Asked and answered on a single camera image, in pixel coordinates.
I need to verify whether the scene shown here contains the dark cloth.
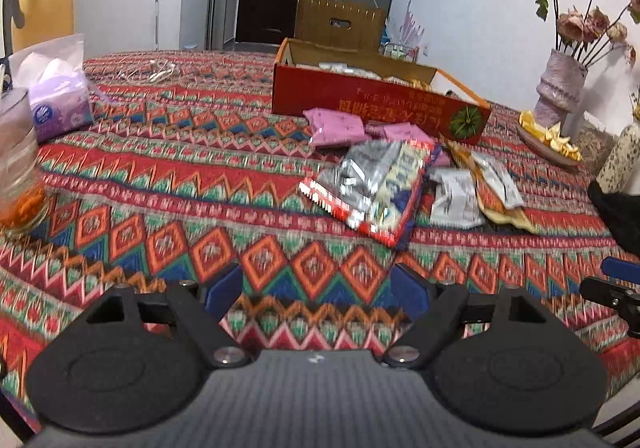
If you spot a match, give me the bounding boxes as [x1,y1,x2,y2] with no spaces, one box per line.
[587,180,640,257]

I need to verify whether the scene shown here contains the speckled vase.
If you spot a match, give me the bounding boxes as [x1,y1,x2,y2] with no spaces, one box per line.
[597,122,640,194]

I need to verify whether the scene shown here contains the pile of assorted snack bags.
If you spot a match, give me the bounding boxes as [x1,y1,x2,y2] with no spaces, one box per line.
[298,138,540,250]

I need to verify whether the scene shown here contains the purple lavender bouquet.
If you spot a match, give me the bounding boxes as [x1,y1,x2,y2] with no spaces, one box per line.
[392,0,426,46]

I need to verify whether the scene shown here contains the small pink snack packet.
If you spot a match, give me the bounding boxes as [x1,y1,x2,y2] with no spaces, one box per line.
[365,121,434,142]

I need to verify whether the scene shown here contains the white cable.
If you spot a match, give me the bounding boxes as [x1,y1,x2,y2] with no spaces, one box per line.
[117,58,181,84]

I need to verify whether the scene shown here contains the glass cup with orange contents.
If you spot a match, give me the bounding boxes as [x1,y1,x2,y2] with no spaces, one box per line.
[0,88,52,237]

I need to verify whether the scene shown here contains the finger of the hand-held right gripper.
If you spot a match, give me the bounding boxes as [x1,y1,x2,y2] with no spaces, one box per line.
[579,276,640,329]
[601,256,640,287]

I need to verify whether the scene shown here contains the orange cardboard box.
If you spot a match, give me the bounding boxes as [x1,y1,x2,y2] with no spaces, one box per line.
[271,37,494,147]

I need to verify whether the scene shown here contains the large pink snack packet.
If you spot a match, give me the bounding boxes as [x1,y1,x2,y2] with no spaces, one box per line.
[303,106,370,150]

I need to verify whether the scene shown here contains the clear storage basket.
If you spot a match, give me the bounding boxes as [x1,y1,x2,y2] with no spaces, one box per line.
[378,41,420,63]

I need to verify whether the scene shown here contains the purple tissue pack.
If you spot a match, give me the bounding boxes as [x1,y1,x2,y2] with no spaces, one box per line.
[8,32,96,144]

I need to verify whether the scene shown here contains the pink textured vase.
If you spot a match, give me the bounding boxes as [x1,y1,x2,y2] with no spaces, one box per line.
[532,48,589,129]

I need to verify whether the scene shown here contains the dried pink flowers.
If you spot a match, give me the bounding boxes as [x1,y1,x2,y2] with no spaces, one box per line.
[529,0,640,71]

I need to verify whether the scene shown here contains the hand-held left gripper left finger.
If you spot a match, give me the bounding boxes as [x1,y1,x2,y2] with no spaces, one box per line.
[82,263,251,370]

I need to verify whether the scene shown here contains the tray of yellow wrappers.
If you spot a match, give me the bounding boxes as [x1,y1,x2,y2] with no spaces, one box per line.
[516,110,584,170]

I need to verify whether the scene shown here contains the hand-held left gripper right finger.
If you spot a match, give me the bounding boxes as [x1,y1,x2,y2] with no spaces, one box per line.
[384,263,553,370]

